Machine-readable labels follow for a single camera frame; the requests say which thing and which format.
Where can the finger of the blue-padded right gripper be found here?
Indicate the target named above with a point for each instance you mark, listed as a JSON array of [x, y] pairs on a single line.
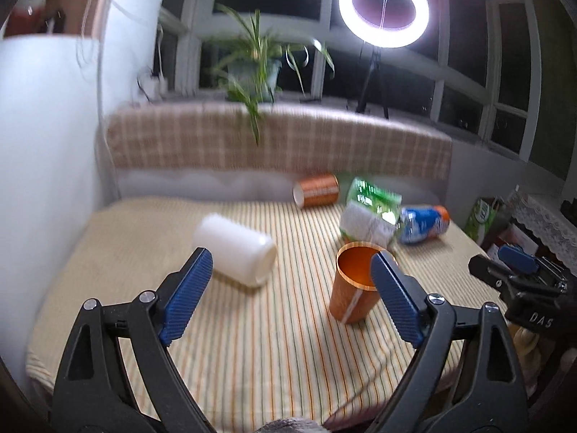
[[518, 260], [492, 274]]

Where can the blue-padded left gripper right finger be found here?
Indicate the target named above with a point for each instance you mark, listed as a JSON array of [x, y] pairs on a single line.
[[488, 394]]

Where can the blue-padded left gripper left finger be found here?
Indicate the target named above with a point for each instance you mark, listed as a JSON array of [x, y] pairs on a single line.
[[93, 392]]

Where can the orange patterned paper cup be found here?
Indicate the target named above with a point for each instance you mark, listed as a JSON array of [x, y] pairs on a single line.
[[353, 294]]

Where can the white plastic cup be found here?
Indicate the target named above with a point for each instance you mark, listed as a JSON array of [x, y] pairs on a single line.
[[240, 253]]

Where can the right hand in knit glove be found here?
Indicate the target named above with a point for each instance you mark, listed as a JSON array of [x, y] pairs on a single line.
[[529, 355]]

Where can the red cardboard box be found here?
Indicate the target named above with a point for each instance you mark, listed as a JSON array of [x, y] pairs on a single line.
[[512, 236]]

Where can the green white paper bag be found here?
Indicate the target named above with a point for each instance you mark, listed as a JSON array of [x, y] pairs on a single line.
[[481, 218]]

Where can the white lace cloth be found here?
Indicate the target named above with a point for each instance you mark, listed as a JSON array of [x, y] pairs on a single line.
[[541, 215]]

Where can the blue orange drink bottle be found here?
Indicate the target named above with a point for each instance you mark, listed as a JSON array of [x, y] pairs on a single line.
[[417, 224]]

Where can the green label plastic bottle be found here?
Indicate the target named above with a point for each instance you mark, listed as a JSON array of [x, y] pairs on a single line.
[[360, 223]]

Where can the striped yellow table cloth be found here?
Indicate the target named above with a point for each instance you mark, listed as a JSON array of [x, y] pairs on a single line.
[[249, 355]]

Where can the black tripod stand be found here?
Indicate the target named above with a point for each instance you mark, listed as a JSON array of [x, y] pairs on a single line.
[[374, 76]]

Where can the plaid beige sill cloth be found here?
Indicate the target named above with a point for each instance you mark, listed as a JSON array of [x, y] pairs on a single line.
[[290, 138]]

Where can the white power strip with plugs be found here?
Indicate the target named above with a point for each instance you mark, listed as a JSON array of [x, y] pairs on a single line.
[[153, 87]]

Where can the spider plant in green pot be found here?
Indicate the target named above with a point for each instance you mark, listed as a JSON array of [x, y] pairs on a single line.
[[253, 59]]

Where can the small black jar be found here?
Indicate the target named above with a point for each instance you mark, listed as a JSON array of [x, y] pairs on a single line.
[[54, 24]]

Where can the red white ceramic vase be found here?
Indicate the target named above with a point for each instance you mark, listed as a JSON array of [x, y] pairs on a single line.
[[25, 18]]

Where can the white ring light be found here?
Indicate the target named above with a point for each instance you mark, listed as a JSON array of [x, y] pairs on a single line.
[[386, 24]]

